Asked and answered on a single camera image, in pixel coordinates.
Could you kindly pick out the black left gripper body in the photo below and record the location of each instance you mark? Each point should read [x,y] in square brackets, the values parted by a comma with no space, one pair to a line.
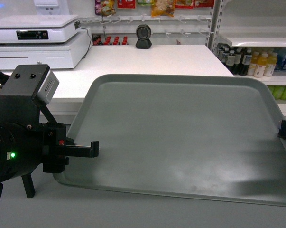
[55,135]

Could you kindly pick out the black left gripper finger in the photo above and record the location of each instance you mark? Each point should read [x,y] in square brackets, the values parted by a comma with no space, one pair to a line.
[91,151]

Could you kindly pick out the grey-green rectangular tray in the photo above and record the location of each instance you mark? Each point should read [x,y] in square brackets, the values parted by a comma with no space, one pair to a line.
[199,137]

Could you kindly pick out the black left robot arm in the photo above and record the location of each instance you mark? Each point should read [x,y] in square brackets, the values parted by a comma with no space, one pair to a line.
[29,134]

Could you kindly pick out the yellow juice bottle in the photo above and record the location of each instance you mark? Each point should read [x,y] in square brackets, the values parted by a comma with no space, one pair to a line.
[261,65]

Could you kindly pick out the dark drink bottle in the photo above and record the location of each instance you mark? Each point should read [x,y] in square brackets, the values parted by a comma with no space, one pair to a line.
[246,63]

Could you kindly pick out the white cash register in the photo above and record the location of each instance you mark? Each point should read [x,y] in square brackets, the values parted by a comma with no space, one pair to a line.
[57,56]

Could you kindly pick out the red-capped dark sauce bottle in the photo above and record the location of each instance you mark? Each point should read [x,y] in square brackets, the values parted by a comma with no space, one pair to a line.
[107,41]

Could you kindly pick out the white side shelf unit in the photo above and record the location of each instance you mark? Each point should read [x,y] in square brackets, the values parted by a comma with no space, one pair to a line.
[256,24]

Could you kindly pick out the white weighing scale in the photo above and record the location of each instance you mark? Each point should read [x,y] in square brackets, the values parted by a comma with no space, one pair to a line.
[38,28]

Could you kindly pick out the black barcode scanner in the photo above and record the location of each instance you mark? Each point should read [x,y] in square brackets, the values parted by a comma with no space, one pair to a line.
[143,33]

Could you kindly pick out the purple snack bag hanging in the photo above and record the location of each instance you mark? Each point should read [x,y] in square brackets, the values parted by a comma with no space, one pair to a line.
[104,7]

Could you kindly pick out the red snack bag hanging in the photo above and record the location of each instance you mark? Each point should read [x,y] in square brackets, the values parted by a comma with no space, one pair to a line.
[126,4]

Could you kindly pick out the yellow snack bag hanging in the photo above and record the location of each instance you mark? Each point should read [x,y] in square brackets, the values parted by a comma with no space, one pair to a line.
[163,8]

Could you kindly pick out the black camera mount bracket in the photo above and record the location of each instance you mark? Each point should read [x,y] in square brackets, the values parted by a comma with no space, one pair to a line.
[19,103]

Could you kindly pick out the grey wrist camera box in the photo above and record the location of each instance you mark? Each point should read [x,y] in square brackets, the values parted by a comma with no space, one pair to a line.
[48,88]

